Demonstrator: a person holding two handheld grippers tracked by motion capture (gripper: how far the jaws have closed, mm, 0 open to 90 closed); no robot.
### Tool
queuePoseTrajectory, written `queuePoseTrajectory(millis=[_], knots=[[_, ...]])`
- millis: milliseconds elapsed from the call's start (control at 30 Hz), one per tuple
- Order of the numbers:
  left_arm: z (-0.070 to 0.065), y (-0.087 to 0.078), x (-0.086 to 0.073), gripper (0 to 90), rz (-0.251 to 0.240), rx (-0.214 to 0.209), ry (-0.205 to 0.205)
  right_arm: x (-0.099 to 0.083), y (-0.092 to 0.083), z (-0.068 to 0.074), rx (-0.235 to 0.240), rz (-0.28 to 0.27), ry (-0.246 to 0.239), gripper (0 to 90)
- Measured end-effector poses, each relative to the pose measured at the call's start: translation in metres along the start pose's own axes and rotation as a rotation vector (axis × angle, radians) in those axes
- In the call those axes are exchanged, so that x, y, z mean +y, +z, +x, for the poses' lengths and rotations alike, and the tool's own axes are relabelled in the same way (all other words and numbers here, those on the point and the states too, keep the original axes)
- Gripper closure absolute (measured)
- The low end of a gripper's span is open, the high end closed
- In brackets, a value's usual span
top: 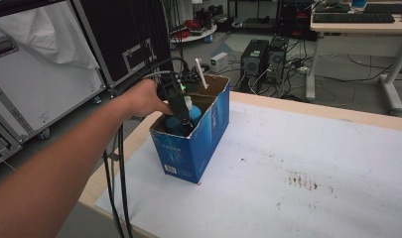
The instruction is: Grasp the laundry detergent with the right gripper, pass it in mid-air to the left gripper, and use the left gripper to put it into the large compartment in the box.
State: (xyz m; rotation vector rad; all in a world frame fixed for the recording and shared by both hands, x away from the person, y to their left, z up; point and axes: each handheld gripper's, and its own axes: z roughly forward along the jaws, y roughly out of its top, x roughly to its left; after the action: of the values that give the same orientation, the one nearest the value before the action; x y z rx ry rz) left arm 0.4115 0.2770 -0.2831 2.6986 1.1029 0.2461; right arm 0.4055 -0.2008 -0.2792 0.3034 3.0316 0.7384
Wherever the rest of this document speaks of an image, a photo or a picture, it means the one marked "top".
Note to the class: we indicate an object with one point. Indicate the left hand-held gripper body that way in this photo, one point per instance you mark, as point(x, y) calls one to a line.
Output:
point(177, 92)

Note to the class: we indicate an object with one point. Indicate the blue detergent bottle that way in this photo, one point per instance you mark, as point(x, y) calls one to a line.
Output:
point(195, 114)

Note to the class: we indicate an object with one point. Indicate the blue cardboard box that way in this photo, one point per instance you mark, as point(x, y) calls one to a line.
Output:
point(188, 155)

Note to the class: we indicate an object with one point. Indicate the person's left hand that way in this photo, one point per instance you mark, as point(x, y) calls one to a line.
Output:
point(144, 97)

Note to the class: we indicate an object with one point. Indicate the small white power unit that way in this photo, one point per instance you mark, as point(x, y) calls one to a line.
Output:
point(219, 62)

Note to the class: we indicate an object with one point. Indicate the round white table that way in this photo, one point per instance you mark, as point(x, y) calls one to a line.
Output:
point(197, 35)

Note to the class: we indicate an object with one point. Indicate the black flight case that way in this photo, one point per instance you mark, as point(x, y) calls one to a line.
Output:
point(122, 36)

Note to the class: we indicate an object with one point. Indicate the black computer tower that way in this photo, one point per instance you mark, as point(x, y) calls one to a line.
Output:
point(254, 59)

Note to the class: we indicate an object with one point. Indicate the dark computer tower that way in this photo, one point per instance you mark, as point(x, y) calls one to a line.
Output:
point(276, 59)

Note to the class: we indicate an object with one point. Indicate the white table mat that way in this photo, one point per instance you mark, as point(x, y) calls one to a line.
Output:
point(288, 172)

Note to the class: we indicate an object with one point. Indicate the large gray flight case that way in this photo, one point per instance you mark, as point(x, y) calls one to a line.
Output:
point(46, 92)

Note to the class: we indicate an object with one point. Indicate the white cloth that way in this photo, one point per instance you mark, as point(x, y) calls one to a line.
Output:
point(49, 36)

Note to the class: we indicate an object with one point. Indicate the small gray flight case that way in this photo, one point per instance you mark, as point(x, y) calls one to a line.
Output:
point(3, 145)

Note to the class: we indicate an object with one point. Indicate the black keyboard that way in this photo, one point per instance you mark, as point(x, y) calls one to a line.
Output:
point(352, 18)
point(387, 8)

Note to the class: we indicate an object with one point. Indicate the white desk with wooden top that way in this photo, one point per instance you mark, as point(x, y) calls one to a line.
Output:
point(364, 28)

